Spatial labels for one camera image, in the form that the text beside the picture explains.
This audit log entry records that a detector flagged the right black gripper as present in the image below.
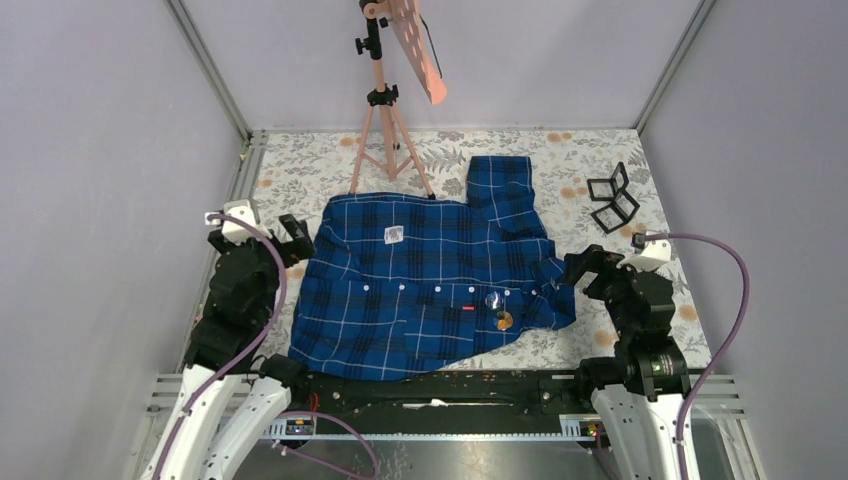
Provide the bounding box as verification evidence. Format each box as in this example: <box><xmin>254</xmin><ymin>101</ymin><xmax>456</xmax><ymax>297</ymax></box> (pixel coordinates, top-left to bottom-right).
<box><xmin>562</xmin><ymin>242</ymin><xmax>653</xmax><ymax>337</ymax></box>

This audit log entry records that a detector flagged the black jewelry box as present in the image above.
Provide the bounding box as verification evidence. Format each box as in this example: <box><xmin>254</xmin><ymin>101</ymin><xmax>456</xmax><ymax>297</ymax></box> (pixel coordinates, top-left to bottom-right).
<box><xmin>590</xmin><ymin>190</ymin><xmax>640</xmax><ymax>234</ymax></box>

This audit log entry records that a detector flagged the blue plaid shirt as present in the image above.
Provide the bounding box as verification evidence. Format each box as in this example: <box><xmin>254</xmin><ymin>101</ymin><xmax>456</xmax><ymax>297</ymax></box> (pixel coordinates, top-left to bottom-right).
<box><xmin>288</xmin><ymin>156</ymin><xmax>576</xmax><ymax>381</ymax></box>

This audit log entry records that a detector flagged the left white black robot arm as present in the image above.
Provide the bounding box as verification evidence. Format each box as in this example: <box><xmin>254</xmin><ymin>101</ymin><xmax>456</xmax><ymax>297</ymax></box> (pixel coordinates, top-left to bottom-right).
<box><xmin>141</xmin><ymin>206</ymin><xmax>315</xmax><ymax>479</ymax></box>

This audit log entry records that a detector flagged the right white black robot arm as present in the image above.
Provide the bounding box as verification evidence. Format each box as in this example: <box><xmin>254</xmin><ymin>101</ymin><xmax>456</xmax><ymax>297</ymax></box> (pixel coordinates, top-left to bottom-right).
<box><xmin>564</xmin><ymin>239</ymin><xmax>700</xmax><ymax>479</ymax></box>

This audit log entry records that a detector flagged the floral table mat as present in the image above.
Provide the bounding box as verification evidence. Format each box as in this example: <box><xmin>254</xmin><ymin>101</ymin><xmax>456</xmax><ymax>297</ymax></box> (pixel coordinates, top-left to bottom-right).
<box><xmin>251</xmin><ymin>129</ymin><xmax>711</xmax><ymax>370</ymax></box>

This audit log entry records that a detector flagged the pink tripod stand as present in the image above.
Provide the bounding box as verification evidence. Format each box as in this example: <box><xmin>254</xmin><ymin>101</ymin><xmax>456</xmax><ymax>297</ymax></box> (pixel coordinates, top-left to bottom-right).
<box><xmin>348</xmin><ymin>1</ymin><xmax>436</xmax><ymax>200</ymax></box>

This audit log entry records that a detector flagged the pink perforated board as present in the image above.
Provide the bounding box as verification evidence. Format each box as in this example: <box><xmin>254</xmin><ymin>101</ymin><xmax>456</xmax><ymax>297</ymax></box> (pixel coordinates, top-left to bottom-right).
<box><xmin>388</xmin><ymin>0</ymin><xmax>448</xmax><ymax>105</ymax></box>

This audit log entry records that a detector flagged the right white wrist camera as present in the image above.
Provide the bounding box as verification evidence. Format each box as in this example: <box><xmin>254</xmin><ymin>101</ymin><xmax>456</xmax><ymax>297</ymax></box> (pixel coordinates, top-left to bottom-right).
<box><xmin>617</xmin><ymin>232</ymin><xmax>672</xmax><ymax>272</ymax></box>

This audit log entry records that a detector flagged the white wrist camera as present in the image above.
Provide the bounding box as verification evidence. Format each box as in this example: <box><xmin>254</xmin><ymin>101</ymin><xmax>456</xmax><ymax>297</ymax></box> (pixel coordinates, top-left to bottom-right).
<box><xmin>203</xmin><ymin>199</ymin><xmax>272</xmax><ymax>245</ymax></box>
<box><xmin>617</xmin><ymin>232</ymin><xmax>672</xmax><ymax>272</ymax></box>

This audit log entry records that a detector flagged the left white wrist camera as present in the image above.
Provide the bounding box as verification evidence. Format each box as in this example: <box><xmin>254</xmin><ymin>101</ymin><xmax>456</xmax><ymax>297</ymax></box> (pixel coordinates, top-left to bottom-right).
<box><xmin>203</xmin><ymin>199</ymin><xmax>272</xmax><ymax>245</ymax></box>

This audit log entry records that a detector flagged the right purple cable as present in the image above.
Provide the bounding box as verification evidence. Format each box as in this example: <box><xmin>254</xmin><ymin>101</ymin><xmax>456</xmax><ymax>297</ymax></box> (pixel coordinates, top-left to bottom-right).
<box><xmin>592</xmin><ymin>231</ymin><xmax>753</xmax><ymax>480</ymax></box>

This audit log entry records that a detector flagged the purple cable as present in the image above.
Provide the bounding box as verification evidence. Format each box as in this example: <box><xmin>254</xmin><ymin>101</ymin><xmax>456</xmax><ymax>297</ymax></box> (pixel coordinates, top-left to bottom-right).
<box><xmin>592</xmin><ymin>231</ymin><xmax>753</xmax><ymax>480</ymax></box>
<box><xmin>152</xmin><ymin>211</ymin><xmax>380</xmax><ymax>480</ymax></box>

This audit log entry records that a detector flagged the grey slotted cable duct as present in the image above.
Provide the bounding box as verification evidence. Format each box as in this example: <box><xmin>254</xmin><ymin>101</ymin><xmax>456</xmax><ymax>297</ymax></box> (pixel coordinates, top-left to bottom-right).
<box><xmin>260</xmin><ymin>412</ymin><xmax>598</xmax><ymax>442</ymax></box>

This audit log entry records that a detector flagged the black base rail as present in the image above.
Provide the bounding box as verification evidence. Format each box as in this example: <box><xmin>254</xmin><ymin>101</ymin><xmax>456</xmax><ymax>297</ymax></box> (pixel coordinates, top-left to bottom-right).
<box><xmin>291</xmin><ymin>370</ymin><xmax>602</xmax><ymax>432</ymax></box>

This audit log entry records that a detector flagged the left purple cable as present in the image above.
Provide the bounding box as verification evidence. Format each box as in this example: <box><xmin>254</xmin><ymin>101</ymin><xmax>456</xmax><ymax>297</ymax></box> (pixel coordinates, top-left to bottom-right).
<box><xmin>152</xmin><ymin>211</ymin><xmax>380</xmax><ymax>480</ymax></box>

